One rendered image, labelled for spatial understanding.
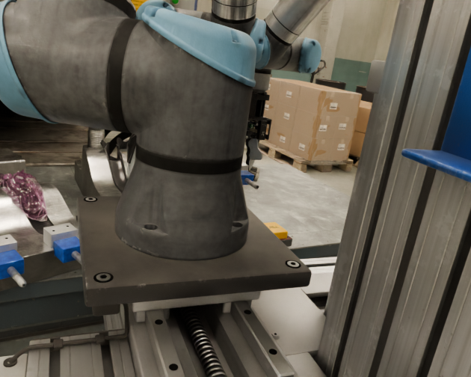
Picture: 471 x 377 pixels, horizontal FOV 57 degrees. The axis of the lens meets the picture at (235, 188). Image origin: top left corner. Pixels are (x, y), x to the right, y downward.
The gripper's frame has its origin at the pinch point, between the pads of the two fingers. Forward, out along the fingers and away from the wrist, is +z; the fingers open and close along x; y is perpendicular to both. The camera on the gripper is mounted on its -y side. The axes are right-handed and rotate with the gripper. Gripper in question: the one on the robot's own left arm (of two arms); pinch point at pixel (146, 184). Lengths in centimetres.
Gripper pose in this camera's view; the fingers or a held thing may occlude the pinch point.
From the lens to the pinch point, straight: 93.4
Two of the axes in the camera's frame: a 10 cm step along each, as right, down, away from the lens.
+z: -1.9, 9.7, 1.2
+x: 8.5, 1.0, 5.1
